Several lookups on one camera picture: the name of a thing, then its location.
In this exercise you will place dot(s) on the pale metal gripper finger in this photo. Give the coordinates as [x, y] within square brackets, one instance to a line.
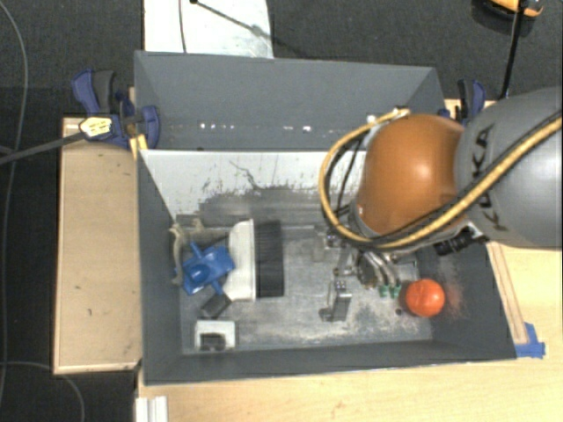
[341, 264]
[341, 303]

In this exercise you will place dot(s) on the white brush with black bristles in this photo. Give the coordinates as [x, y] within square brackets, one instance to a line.
[246, 262]

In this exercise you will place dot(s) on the dark grey small block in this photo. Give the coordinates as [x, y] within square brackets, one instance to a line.
[215, 306]

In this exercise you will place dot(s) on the pale wood board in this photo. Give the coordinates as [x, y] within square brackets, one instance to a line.
[99, 244]

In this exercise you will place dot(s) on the grey metal bin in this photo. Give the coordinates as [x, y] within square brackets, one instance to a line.
[272, 104]

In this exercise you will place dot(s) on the white and black small box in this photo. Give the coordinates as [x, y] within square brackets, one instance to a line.
[214, 330]

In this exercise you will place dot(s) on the black cylinder on white bracket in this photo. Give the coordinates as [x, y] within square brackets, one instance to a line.
[455, 242]

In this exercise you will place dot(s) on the blue plastic toy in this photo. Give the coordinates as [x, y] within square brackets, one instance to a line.
[204, 268]

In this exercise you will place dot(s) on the orange ball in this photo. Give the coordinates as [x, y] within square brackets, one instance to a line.
[424, 298]

